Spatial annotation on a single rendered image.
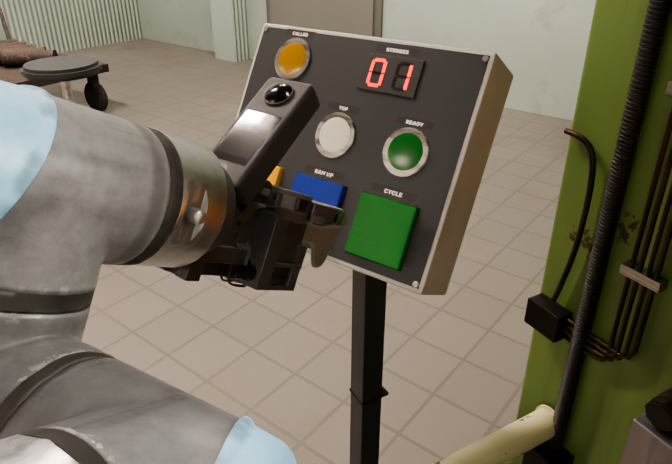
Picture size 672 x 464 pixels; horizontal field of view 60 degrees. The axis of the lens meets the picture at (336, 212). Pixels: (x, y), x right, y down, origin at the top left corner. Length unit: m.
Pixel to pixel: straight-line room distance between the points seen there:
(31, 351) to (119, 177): 0.10
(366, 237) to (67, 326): 0.41
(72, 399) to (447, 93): 0.52
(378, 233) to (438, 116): 0.15
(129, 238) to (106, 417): 0.13
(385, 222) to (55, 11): 6.66
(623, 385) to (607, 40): 0.46
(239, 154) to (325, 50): 0.36
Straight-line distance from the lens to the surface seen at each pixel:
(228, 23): 6.20
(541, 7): 4.59
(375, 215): 0.68
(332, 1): 5.46
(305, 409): 1.87
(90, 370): 0.30
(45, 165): 0.31
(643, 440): 0.64
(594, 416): 0.98
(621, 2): 0.79
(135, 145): 0.35
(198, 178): 0.38
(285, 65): 0.80
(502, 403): 1.95
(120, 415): 0.26
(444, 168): 0.66
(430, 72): 0.70
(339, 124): 0.73
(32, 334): 0.33
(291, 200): 0.46
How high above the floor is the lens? 1.33
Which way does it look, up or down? 27 degrees down
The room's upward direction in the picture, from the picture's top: straight up
